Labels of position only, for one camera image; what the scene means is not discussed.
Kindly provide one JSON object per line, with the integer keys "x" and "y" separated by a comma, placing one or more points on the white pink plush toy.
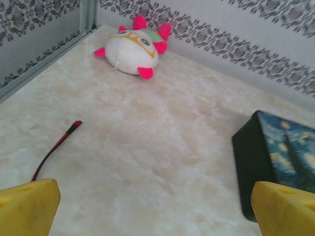
{"x": 130, "y": 54}

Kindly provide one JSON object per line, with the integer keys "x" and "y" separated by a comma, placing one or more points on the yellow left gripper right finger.
{"x": 285, "y": 211}

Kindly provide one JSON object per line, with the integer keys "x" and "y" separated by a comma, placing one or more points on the aluminium frame side rail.
{"x": 37, "y": 67}

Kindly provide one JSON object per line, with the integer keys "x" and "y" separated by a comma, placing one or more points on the aluminium frame post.
{"x": 87, "y": 12}

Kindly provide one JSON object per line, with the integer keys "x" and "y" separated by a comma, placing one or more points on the black box starry night lid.
{"x": 253, "y": 159}

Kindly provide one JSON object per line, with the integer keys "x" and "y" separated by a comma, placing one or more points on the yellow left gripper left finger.
{"x": 27, "y": 209}

